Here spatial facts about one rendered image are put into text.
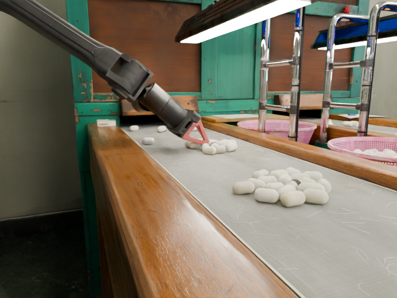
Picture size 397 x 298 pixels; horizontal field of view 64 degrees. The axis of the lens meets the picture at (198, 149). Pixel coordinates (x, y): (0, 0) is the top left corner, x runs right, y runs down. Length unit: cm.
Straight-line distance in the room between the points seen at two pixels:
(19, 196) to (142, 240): 191
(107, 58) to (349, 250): 59
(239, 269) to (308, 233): 15
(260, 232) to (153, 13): 105
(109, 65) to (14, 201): 158
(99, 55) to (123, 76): 7
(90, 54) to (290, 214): 53
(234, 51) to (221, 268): 120
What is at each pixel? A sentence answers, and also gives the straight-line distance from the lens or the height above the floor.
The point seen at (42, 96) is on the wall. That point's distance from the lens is 207.
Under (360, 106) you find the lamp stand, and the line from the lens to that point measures 101.
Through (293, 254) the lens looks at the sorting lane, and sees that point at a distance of 34.
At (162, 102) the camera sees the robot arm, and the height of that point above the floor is 86.
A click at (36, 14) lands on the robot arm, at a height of 105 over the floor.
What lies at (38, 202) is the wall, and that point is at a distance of 219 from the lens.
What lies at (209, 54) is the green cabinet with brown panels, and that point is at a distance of 133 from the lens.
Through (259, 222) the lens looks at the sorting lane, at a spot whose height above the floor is 74.
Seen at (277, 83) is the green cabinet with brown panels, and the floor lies 91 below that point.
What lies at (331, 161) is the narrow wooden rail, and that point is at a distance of 66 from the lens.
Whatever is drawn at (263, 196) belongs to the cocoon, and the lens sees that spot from 45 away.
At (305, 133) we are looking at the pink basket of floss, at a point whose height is 75.
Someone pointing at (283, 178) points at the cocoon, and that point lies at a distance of 51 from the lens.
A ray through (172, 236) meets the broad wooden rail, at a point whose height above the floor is 76.
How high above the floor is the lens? 90
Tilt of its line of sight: 11 degrees down
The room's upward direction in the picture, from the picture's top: straight up
